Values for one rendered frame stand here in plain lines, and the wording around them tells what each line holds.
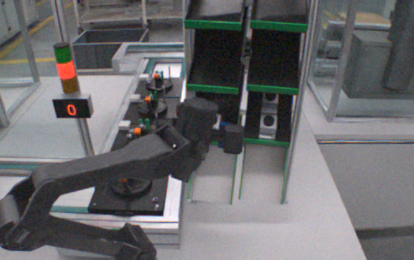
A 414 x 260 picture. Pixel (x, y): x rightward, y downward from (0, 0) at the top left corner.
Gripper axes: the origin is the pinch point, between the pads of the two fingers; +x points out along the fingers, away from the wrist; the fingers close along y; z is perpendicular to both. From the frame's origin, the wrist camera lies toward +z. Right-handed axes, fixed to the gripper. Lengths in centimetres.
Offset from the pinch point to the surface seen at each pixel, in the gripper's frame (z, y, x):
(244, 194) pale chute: -27.2, -9.7, 20.1
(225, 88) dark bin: 7.6, -3.6, 8.8
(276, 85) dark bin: 8.3, -15.9, 14.6
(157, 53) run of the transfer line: -2, 62, 155
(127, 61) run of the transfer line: -5, 74, 130
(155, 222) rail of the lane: -34.5, 15.2, 9.6
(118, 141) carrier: -24, 42, 44
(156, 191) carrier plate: -30.2, 18.3, 20.5
